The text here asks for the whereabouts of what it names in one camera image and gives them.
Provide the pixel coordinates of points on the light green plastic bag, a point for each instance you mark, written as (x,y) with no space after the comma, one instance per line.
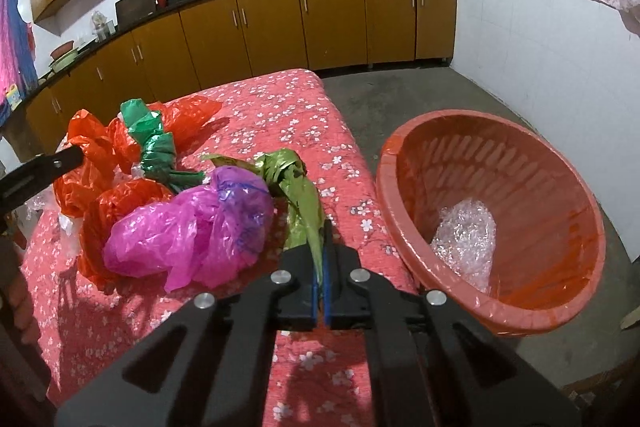
(300,207)

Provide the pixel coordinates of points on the jar with plastic cover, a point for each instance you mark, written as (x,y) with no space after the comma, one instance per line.
(101,27)

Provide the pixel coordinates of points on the stacked pink and green bowls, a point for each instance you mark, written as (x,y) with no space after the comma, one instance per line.
(64,57)

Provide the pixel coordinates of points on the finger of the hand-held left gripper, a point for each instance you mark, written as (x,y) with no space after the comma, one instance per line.
(45,169)

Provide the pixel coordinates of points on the clear bubble wrap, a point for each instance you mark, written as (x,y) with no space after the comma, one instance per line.
(462,237)

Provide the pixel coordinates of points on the wooden plank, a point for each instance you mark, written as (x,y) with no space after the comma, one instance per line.
(631,319)

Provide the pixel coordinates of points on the pink plastic bag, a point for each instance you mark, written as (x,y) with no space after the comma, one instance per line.
(200,227)

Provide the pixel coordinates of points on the dark green plastic bag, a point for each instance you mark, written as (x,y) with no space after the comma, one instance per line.
(155,147)

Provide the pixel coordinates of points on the dark wooden furniture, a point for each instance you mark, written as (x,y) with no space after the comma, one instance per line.
(595,397)

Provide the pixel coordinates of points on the person's left hand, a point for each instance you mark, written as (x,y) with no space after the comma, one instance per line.
(25,307)

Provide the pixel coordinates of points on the wooden base cabinets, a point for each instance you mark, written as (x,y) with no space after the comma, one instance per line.
(275,27)

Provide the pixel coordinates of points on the red plastic basket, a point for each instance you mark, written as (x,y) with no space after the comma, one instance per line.
(550,187)

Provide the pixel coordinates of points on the red floral tablecloth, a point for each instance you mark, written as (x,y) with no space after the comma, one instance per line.
(300,117)

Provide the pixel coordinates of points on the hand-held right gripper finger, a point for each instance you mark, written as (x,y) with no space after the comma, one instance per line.
(327,302)
(316,297)

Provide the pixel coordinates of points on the dark cutting board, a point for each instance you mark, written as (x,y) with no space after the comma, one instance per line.
(135,4)

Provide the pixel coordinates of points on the hanging blue and pink cloth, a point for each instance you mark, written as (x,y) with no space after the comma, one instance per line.
(15,47)

